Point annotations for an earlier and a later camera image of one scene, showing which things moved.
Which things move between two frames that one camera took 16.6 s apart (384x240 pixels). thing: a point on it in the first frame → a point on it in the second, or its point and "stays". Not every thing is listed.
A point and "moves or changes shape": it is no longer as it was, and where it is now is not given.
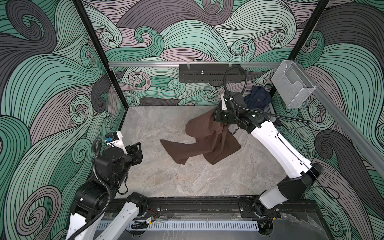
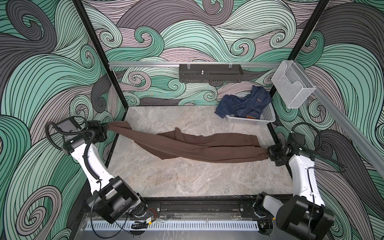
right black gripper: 218,114 → 272,149
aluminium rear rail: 192,63 stays
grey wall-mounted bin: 293,85 stays
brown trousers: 213,139 moves or changes shape
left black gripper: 136,154 → 100,127
